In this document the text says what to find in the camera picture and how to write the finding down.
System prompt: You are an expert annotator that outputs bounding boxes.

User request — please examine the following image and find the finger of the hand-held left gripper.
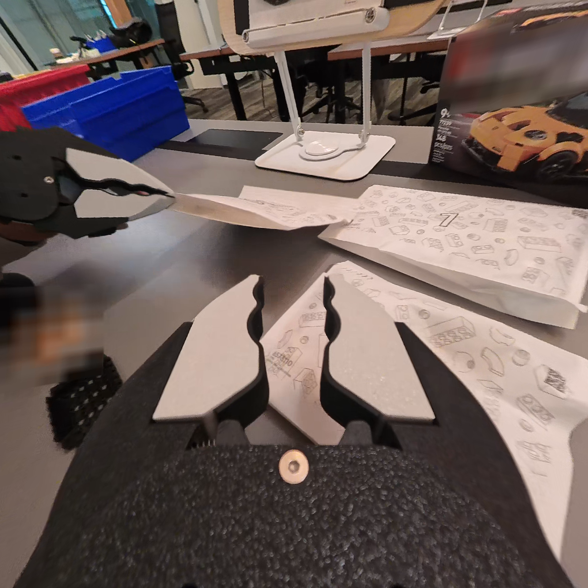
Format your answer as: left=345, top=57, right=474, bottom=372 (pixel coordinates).
left=73, top=186, right=176, bottom=222
left=66, top=148, right=176, bottom=198

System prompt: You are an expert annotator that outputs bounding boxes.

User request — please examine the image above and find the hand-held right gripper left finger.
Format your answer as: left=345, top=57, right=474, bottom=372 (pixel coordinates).
left=153, top=275, right=269, bottom=437

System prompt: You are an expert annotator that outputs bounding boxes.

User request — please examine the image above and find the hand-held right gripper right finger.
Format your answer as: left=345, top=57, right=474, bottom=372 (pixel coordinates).
left=320, top=274, right=435, bottom=443

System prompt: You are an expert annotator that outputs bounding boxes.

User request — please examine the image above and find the long blue storage bin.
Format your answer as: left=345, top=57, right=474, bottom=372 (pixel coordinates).
left=69, top=108, right=190, bottom=164
left=22, top=66, right=181, bottom=138

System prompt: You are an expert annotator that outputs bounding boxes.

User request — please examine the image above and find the white brick-print paper bag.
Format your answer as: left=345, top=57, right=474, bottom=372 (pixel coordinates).
left=259, top=261, right=588, bottom=563
left=172, top=185, right=364, bottom=231
left=318, top=184, right=588, bottom=329

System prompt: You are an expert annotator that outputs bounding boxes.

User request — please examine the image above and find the white book stand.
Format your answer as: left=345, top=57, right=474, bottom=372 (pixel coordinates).
left=218, top=0, right=448, bottom=182

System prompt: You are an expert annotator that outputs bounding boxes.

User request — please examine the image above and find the black desk mat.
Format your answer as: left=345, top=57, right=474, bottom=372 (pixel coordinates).
left=156, top=129, right=588, bottom=205

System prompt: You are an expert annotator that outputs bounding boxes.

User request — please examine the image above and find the person's left hand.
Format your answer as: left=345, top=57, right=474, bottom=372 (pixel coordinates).
left=0, top=222, right=52, bottom=247

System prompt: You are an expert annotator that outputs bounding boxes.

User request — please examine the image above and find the red storage bin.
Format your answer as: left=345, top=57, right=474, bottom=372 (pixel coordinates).
left=0, top=64, right=90, bottom=131

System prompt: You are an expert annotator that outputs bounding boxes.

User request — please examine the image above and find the wooden top office table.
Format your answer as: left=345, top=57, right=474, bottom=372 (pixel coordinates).
left=51, top=39, right=166, bottom=81
left=328, top=37, right=453, bottom=62
left=179, top=43, right=285, bottom=122

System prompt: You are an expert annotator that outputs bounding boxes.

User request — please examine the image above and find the black office chair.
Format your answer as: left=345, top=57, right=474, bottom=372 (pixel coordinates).
left=299, top=46, right=354, bottom=120
left=170, top=60, right=209, bottom=113

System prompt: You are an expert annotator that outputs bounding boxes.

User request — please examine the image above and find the black LEGO chassis piece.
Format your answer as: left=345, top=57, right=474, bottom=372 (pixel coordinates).
left=46, top=356, right=124, bottom=452

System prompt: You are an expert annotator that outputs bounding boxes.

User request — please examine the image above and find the black bag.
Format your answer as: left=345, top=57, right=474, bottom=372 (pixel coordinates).
left=109, top=18, right=153, bottom=49

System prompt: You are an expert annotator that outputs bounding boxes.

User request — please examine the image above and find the toy car set box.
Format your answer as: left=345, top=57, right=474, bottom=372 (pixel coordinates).
left=427, top=0, right=588, bottom=189

